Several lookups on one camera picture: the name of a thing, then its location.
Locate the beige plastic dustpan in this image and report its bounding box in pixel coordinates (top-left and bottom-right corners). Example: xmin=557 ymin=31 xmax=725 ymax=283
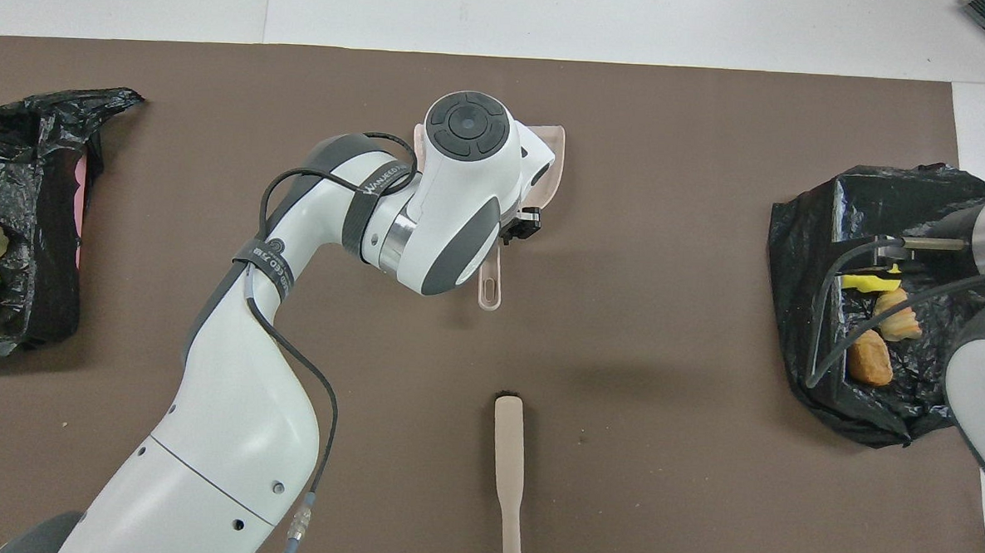
xmin=406 ymin=119 xmax=567 ymax=315

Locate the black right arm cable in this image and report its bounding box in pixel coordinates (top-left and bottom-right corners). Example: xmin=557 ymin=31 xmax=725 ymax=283
xmin=805 ymin=232 xmax=985 ymax=397

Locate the brown fried nugget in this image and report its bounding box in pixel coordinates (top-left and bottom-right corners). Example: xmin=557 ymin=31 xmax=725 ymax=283
xmin=845 ymin=327 xmax=896 ymax=388

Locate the beige hand brush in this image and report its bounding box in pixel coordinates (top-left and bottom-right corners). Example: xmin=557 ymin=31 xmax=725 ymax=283
xmin=487 ymin=391 xmax=532 ymax=553

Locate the large yellow green sponge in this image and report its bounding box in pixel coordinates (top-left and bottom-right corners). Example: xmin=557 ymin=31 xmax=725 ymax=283
xmin=841 ymin=271 xmax=904 ymax=296

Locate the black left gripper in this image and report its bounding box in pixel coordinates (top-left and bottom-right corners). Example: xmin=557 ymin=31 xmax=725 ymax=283
xmin=501 ymin=204 xmax=543 ymax=247

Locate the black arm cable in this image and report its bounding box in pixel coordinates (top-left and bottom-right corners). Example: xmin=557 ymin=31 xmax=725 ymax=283
xmin=805 ymin=232 xmax=985 ymax=397
xmin=231 ymin=126 xmax=420 ymax=553

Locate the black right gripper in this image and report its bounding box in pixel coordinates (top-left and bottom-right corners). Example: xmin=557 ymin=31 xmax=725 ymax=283
xmin=871 ymin=234 xmax=907 ymax=275

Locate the black bag lined pink bin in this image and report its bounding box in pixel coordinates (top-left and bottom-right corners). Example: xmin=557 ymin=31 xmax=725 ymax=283
xmin=0 ymin=82 xmax=145 ymax=363

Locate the pale striped bread chunk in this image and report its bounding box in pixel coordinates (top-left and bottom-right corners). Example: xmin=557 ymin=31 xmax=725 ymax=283
xmin=872 ymin=287 xmax=925 ymax=344

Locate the brown table mat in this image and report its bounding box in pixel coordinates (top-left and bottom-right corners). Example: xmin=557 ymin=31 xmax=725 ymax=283
xmin=0 ymin=32 xmax=985 ymax=553

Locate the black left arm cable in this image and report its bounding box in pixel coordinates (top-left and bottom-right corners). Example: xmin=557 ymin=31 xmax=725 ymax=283
xmin=231 ymin=126 xmax=420 ymax=553

